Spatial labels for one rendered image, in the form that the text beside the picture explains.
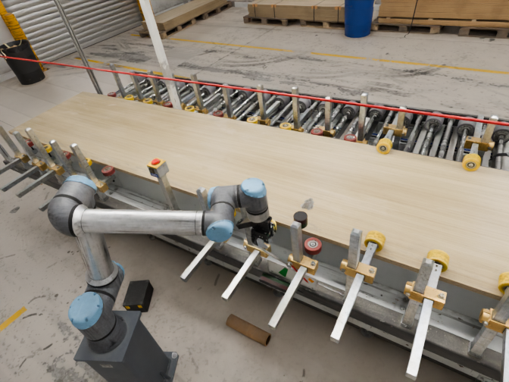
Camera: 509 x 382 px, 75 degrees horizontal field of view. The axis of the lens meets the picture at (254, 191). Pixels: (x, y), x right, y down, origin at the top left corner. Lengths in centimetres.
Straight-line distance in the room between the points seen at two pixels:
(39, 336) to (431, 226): 266
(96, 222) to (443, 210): 152
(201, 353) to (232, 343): 21
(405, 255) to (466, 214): 40
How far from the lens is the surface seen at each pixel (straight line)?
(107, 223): 124
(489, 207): 192
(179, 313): 257
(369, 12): 689
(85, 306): 174
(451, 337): 167
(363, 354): 232
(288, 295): 148
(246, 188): 121
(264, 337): 227
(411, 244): 164
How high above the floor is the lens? 213
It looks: 41 degrees down
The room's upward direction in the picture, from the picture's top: 10 degrees counter-clockwise
